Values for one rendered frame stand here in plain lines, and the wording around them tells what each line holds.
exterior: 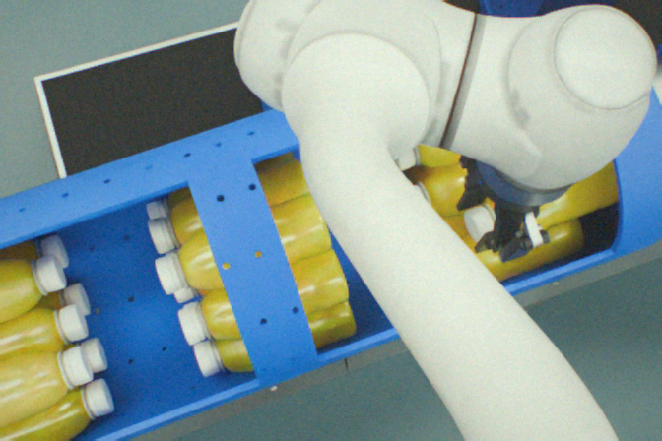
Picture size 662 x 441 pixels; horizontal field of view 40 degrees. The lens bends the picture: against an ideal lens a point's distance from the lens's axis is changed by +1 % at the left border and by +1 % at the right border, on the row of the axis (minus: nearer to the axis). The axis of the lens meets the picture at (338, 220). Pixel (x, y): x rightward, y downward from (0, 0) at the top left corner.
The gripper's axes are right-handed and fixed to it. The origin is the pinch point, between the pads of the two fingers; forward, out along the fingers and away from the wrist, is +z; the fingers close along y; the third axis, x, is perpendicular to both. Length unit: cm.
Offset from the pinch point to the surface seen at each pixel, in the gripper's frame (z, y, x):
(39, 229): -10.0, 11.7, 42.9
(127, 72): 97, 77, 37
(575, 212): 1.8, -2.5, -10.3
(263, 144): -9.0, 13.0, 20.1
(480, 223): 1.0, -0.3, 0.3
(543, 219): 1.0, -2.2, -6.4
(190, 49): 98, 77, 21
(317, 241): -3.4, 3.0, 18.0
